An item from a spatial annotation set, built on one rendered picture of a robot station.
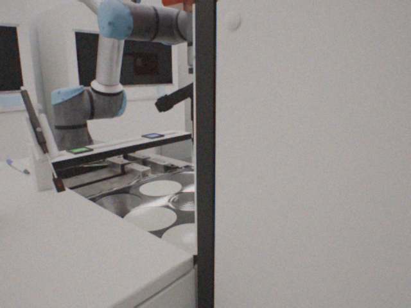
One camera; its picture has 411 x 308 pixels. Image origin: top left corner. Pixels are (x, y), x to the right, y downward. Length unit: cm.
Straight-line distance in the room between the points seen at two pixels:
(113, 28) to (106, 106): 56
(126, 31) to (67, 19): 334
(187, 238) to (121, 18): 44
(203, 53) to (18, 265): 29
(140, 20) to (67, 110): 55
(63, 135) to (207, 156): 90
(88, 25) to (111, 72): 299
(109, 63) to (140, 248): 84
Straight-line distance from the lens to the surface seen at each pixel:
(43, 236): 42
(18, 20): 378
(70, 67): 392
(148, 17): 67
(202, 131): 28
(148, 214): 59
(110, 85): 114
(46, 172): 58
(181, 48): 546
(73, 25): 401
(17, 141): 351
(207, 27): 27
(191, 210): 60
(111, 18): 64
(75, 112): 113
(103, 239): 39
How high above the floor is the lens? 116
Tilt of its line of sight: 16 degrees down
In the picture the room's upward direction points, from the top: straight up
